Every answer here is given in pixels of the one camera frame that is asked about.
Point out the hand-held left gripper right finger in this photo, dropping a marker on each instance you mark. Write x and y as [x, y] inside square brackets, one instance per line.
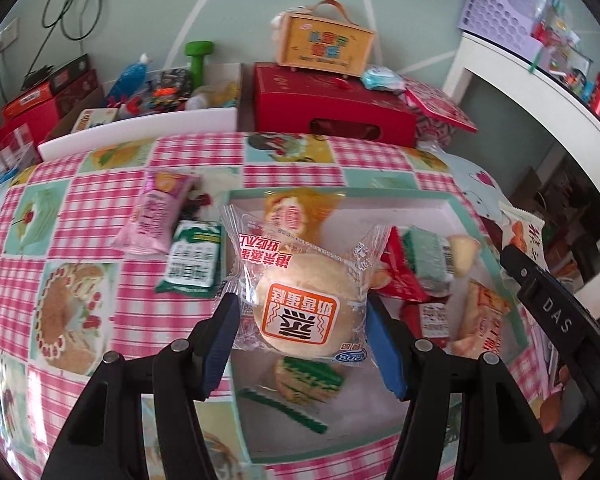
[387, 355]

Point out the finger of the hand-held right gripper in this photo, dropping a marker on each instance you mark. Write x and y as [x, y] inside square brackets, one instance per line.
[515, 265]

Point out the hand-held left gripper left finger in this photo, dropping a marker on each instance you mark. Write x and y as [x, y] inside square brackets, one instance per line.
[220, 345]

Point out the beige snack packet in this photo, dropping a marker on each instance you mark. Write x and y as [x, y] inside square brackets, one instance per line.
[522, 232]

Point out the dark red milk biscuit packet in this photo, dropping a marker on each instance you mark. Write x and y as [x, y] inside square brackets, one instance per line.
[430, 322]

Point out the orange jelly cup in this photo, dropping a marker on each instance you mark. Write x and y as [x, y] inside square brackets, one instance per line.
[462, 252]

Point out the teal rimmed white tray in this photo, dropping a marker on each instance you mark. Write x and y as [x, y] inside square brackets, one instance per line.
[360, 410]

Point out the green orange biscuit packet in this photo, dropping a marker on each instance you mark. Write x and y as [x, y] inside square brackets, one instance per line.
[305, 380]

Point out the green barcode snack packet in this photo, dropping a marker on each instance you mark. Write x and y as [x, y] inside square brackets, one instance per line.
[427, 257]

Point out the clear steamed cake packet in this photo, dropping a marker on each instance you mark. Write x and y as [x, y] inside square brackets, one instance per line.
[300, 305]

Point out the yellow translucent snack packet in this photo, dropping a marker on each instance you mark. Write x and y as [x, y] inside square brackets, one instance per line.
[292, 215]

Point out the orange white snack packet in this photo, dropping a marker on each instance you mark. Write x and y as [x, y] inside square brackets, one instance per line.
[482, 320]

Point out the red triangular snack packet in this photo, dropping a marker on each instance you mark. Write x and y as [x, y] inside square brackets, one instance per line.
[397, 272]

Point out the green white snack packet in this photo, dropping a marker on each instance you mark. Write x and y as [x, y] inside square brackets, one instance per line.
[192, 260]

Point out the small dark red wrapper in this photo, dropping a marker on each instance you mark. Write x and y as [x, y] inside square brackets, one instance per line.
[199, 201]

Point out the pink snack packet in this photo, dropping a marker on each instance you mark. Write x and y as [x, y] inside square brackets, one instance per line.
[152, 215]

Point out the red patterned box lid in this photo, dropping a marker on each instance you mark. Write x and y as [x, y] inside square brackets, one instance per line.
[440, 102]

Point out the white desk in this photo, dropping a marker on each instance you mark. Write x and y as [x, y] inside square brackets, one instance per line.
[530, 85]

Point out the pink chequered tablecloth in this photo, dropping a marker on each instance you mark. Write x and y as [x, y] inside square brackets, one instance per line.
[95, 210]

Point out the blue face mask pack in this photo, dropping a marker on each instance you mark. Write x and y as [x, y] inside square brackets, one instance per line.
[382, 78]

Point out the colourful stationery packets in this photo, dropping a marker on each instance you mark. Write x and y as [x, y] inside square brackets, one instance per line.
[562, 35]

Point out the red gift box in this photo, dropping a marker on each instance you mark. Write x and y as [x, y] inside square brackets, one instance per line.
[330, 105]

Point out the pale yellow plastic bag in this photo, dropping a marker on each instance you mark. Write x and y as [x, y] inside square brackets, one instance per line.
[215, 96]

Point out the lavender perforated basket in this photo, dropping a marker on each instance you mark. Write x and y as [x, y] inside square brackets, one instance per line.
[490, 15]

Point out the orange white snack box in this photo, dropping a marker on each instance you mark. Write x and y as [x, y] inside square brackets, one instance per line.
[92, 120]

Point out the colourful toy car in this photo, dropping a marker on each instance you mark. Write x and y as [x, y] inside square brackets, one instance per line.
[167, 87]

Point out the blue plastic bottle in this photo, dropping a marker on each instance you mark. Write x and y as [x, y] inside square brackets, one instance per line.
[130, 77]

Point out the green dumbbell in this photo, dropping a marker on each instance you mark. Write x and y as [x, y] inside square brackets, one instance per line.
[198, 62]

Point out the large red flat box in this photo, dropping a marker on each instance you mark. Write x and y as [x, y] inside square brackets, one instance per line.
[35, 127]

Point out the clear plastic boxes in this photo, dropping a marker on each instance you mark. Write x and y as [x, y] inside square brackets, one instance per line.
[12, 147]

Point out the dark red flat box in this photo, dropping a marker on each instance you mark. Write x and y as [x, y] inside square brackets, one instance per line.
[70, 74]

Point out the orange flat box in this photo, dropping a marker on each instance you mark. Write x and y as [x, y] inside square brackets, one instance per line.
[27, 97]

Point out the black power adapter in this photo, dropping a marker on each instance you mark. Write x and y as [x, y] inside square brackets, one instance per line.
[35, 76]

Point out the white wall socket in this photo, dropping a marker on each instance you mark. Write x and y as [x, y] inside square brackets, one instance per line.
[5, 37]

